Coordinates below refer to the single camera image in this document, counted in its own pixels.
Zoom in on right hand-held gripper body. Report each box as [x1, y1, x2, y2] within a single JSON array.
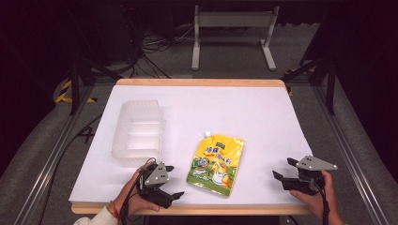
[[282, 155, 339, 196]]

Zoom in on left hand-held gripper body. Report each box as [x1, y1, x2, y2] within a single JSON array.
[[138, 160, 174, 210]]

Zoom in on clear plastic container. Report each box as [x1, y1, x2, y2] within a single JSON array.
[[111, 98, 164, 169]]

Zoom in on yellow spout pouch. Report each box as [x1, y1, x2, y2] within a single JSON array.
[[186, 130, 245, 199]]

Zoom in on person's left hand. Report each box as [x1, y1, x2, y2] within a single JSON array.
[[114, 158, 161, 220]]

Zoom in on person's right hand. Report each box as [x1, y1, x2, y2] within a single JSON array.
[[289, 170, 340, 220]]

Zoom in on yellow black hazard tape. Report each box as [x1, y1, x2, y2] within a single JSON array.
[[283, 67, 316, 98], [54, 79, 97, 104]]

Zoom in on white table sheet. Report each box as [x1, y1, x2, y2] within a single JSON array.
[[68, 84, 314, 204]]

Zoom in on black tripod stand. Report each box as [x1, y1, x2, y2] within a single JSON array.
[[280, 55, 338, 116], [69, 55, 124, 117]]

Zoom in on white metal stand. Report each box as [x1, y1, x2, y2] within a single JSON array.
[[191, 5, 281, 72]]

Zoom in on aluminium frame rail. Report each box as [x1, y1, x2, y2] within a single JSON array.
[[312, 84, 390, 225], [13, 83, 96, 225]]

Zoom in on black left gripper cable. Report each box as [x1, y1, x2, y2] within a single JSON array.
[[119, 161, 155, 225]]

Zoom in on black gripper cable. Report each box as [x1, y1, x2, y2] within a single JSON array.
[[119, 161, 155, 225], [308, 177, 331, 225]]

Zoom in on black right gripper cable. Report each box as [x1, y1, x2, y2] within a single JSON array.
[[308, 177, 331, 225]]

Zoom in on red wrist bracelet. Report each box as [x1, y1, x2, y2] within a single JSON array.
[[108, 201, 122, 225]]

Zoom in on long black floor cable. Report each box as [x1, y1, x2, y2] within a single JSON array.
[[37, 113, 104, 225]]

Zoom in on bundle of black floor cables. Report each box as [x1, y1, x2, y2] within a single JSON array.
[[123, 6, 196, 80]]

